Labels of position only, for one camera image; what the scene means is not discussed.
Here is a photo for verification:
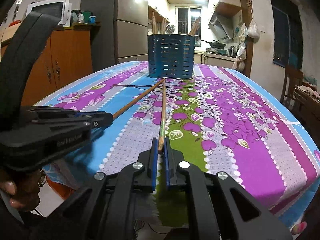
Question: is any white microwave oven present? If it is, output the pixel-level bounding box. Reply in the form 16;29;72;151
26;0;72;27

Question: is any blue perforated utensil holder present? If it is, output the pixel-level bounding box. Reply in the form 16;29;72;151
148;34;195;80

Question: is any steel kettle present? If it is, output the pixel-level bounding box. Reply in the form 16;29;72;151
228;46;236;57

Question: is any grey refrigerator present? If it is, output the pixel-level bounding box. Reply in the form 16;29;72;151
80;0;148;72

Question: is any wooden chopstick eight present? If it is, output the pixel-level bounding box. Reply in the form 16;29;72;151
158;81;167;154

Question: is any floral striped tablecloth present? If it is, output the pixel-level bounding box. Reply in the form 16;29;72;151
39;61;319;227

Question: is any black wok on stove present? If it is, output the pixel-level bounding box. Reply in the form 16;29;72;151
201;40;226;49

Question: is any white hanging plastic bag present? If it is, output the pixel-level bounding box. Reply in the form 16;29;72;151
247;19;260;39

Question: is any range hood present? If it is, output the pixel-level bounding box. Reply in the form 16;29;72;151
208;12;234;41

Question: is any wooden chopstick two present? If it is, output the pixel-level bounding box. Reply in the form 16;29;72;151
161;18;166;34

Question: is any wooden dining chair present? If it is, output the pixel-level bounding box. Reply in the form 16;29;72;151
280;65;303;111

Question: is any kitchen window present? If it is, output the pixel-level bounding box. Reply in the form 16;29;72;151
176;7;202;34

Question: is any orange wooden cabinet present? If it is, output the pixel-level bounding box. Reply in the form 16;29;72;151
0;23;101;107

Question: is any person's left hand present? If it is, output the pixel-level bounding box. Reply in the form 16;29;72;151
1;170;43;212

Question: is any wooden chopstick one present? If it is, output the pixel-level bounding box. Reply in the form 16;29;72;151
152;12;157;35

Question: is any wooden chopstick seven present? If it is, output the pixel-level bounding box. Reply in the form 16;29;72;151
113;79;165;120

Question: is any wooden chopstick three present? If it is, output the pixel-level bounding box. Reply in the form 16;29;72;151
189;16;201;36

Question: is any white bottle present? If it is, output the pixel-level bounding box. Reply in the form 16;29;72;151
78;13;84;23

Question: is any blue lidded jar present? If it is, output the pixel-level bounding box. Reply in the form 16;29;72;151
88;15;96;24

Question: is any dark wooden side table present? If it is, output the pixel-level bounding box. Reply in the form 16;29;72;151
293;86;319;137

